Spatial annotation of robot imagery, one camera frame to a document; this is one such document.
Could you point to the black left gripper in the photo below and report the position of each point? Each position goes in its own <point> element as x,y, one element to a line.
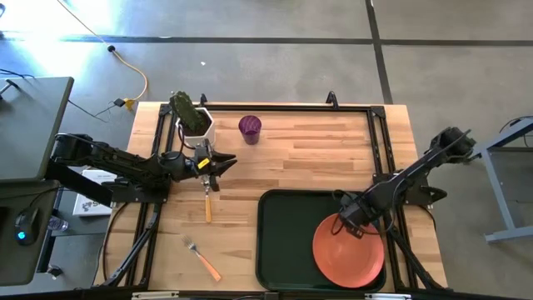
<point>207,168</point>

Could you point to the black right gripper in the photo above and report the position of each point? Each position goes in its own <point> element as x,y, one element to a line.
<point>356,212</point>

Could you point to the orange plate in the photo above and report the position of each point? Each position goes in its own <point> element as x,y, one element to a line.
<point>345,262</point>

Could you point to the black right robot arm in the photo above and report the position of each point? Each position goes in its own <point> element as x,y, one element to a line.
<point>416,171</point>

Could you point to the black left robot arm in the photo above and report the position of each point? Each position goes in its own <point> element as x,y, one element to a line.
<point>125,160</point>

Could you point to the purple plastic cup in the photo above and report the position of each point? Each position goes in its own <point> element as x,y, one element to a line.
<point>250,129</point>

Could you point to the dark green tray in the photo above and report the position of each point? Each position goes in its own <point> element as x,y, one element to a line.
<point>287,241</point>

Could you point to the white hexagonal plant pot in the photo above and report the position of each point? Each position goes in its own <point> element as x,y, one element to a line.
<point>210,134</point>

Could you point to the green cactus plant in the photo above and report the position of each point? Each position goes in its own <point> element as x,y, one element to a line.
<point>187,110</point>

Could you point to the small black clamp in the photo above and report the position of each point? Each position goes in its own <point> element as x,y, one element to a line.
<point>203,100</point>

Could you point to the blue clamp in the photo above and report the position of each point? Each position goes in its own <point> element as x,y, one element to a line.
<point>332,100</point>

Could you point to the white printed box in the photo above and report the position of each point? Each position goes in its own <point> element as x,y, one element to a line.
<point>93,196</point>

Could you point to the grey-blue metal table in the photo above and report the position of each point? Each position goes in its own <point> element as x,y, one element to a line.
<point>497,183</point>

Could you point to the clear water bottle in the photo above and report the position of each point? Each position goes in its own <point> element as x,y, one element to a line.
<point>57,224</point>

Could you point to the grey-green table top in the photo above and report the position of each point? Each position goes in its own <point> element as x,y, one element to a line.
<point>29,125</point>

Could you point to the black caster wheel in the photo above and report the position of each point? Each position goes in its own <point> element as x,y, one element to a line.
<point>54,271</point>

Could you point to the black computer mouse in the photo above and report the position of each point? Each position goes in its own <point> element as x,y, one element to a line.
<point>26,225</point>

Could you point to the dark grey desk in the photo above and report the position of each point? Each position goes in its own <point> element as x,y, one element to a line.
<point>12,262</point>

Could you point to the black aluminium table frame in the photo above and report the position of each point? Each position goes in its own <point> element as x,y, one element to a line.
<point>291,108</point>

